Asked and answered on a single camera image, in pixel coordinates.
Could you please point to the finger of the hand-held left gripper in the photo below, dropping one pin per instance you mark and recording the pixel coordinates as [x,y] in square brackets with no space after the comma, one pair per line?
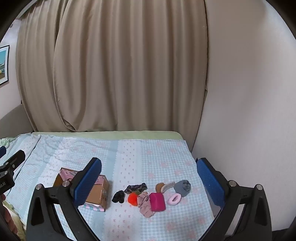
[15,158]
[2,151]

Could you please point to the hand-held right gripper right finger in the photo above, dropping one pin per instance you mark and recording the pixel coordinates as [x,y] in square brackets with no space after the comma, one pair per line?
[209,183]

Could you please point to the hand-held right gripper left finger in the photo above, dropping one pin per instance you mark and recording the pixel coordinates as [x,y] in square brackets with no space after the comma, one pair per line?
[89,183]

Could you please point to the cardboard box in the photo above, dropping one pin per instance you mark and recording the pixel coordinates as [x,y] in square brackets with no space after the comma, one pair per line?
[97,194]

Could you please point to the grey sock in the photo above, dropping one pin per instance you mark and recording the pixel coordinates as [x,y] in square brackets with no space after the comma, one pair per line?
[182,187]

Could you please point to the black sock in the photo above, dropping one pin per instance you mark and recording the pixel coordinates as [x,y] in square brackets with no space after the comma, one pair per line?
[118,197]

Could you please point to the light pink plush toy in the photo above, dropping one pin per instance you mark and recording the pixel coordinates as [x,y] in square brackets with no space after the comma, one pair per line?
[174,199]

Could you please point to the beige striped sock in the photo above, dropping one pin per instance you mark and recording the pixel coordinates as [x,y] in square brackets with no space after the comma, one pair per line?
[168,185]

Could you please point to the dark patterned sock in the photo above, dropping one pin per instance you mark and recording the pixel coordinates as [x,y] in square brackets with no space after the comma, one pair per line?
[135,187]

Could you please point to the orange plush fruit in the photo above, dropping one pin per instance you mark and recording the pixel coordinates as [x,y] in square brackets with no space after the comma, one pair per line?
[133,198]

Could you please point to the magenta plush toy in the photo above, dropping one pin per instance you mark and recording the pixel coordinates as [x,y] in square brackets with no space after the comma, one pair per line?
[157,201]

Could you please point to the pale pink plush toy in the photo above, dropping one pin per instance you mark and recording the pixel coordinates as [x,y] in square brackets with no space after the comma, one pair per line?
[144,204]

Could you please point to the beige headboard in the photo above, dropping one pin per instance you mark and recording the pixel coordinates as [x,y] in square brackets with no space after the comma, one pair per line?
[13,120]

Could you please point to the dark red cloth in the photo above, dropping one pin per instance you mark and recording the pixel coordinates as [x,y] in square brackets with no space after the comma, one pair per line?
[9,217]

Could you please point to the light green bed sheet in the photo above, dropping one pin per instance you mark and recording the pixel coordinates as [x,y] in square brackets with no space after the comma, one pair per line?
[104,134]

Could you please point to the light blue checked blanket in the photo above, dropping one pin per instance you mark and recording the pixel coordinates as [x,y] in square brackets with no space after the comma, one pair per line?
[143,160]

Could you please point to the beige curtain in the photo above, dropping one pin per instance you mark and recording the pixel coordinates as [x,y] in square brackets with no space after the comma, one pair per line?
[115,69]

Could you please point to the framed wall picture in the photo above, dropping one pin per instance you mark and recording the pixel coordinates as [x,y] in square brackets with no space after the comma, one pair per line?
[4,64]

